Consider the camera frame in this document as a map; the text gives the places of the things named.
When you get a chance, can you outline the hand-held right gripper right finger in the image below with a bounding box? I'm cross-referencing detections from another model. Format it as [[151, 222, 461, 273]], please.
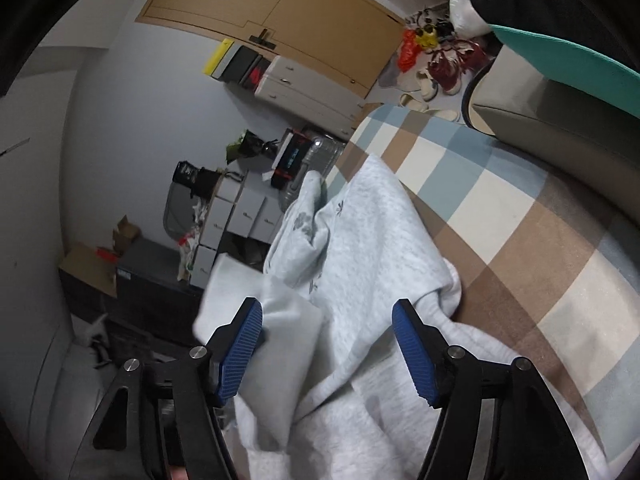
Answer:
[[391, 298, 596, 480]]

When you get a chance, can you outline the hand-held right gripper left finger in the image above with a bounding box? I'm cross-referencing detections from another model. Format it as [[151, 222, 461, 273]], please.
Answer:
[[67, 297, 264, 480]]

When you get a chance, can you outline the light grey sweatshirt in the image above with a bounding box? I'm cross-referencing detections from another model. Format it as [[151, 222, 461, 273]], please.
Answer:
[[192, 152, 611, 480]]

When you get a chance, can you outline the dark cabinet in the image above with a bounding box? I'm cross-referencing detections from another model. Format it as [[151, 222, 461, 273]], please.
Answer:
[[59, 237, 212, 356]]

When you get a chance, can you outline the white drawer desk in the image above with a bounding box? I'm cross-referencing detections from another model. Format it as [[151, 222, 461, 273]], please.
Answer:
[[187, 170, 287, 289]]

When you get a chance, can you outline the grey oval mirror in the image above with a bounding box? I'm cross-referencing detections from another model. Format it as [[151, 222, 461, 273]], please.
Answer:
[[161, 180, 202, 247]]

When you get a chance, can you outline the checked bed sheet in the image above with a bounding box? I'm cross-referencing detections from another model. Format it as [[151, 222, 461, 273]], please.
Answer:
[[325, 102, 640, 480]]

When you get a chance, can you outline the small open cardboard box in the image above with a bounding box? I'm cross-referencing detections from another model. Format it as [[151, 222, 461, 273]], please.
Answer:
[[111, 214, 142, 257]]

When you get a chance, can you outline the large cardboard box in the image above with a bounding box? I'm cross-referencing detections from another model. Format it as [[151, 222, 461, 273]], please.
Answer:
[[59, 241, 119, 302]]

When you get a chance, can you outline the black bag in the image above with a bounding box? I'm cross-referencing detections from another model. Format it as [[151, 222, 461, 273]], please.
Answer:
[[172, 161, 222, 199]]

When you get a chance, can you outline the black and red box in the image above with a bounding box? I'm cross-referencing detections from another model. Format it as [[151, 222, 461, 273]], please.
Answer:
[[270, 127, 315, 189]]

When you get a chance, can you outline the dark wrapped flower bouquet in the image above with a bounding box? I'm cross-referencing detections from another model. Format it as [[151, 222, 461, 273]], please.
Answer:
[[226, 129, 279, 164]]

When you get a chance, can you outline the silver suitcase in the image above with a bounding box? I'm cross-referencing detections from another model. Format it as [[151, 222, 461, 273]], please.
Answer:
[[279, 135, 347, 212]]

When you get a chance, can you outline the cream round stool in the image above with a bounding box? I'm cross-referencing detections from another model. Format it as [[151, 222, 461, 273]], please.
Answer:
[[461, 55, 502, 138]]

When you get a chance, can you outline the white shoe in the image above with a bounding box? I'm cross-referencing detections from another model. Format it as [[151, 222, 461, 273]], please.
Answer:
[[416, 68, 442, 102]]

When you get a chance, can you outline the white suitcase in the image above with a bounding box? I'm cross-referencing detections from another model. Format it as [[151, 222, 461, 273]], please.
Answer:
[[254, 55, 368, 141]]

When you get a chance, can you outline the grey floor mat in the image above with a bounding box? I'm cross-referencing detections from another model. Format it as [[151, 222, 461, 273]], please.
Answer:
[[376, 64, 412, 89]]

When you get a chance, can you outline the yellow flat box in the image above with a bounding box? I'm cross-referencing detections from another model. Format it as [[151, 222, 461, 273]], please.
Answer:
[[203, 38, 237, 79]]

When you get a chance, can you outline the orange plastic bag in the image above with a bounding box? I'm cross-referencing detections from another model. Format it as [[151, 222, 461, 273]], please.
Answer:
[[397, 30, 424, 73]]

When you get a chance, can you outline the teal shirt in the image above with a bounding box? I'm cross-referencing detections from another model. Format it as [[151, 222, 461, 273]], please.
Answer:
[[492, 24, 640, 112]]

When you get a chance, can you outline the pile of shoes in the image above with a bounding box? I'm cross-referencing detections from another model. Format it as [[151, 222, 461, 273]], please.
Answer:
[[405, 2, 483, 48]]

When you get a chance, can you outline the white plastic bag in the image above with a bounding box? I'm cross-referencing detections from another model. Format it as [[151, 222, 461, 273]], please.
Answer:
[[448, 0, 489, 37]]

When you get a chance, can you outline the wooden door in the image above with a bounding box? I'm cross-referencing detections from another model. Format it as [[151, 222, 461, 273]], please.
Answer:
[[136, 0, 408, 106]]

